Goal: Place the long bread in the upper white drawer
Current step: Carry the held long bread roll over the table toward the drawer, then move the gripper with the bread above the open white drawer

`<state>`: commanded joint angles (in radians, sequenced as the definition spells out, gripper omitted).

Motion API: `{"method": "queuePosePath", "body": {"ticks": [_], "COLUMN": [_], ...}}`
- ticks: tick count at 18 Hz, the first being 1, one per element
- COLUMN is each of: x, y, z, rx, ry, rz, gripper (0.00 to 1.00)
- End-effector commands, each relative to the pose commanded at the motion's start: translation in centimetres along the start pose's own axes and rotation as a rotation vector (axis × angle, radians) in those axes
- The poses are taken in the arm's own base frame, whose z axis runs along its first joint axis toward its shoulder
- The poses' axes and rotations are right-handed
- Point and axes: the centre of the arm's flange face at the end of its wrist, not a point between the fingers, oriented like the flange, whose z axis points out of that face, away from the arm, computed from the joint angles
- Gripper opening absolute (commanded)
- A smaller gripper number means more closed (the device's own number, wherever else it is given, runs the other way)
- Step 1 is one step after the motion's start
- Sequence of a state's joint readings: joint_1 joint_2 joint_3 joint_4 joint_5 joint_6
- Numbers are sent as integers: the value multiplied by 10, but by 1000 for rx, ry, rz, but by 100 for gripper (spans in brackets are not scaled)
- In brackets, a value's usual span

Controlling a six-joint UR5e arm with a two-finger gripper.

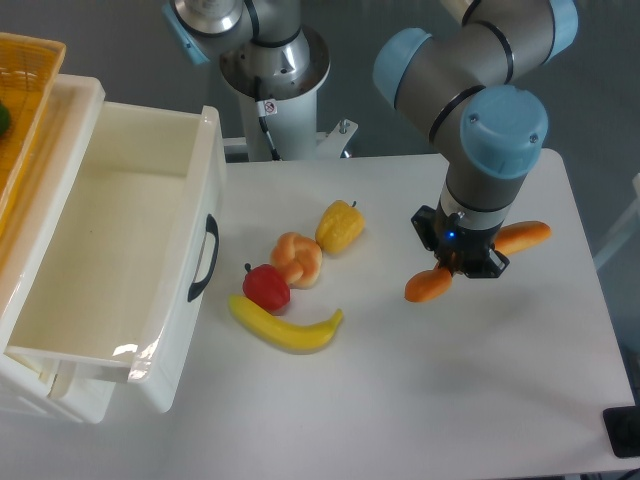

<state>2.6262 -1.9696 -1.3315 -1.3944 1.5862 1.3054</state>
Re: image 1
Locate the black device at table edge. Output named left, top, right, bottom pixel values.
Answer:
left=602, top=406, right=639, bottom=458

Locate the white frame at right edge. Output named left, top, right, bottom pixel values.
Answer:
left=593, top=174, right=639, bottom=270

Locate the yellow bell pepper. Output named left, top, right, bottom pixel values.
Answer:
left=315, top=200, right=366, bottom=255

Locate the yellow woven basket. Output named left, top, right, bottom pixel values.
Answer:
left=1, top=32, right=66, bottom=227

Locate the green vegetable in basket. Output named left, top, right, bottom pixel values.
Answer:
left=0, top=103, right=11, bottom=136

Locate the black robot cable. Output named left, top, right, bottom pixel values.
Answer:
left=253, top=74, right=284, bottom=162

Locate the yellow banana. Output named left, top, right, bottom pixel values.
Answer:
left=227, top=295, right=344, bottom=354

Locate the knotted bread roll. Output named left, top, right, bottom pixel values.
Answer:
left=270, top=232, right=323, bottom=289

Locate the red bell pepper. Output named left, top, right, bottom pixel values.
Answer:
left=242, top=263, right=290, bottom=313

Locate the long orange bread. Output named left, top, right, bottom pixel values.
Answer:
left=404, top=221, right=552, bottom=303

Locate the black drawer handle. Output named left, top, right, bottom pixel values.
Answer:
left=187, top=214, right=220, bottom=302

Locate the white drawer cabinet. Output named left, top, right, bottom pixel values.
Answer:
left=1, top=74, right=114, bottom=423

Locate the white drawer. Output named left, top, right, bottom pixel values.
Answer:
left=8, top=102, right=226, bottom=412

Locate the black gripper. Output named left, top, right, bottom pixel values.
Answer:
left=411, top=205, right=510, bottom=278

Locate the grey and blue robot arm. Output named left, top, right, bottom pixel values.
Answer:
left=164, top=1, right=578, bottom=278

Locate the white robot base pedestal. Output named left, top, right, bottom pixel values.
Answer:
left=220, top=26, right=358, bottom=162

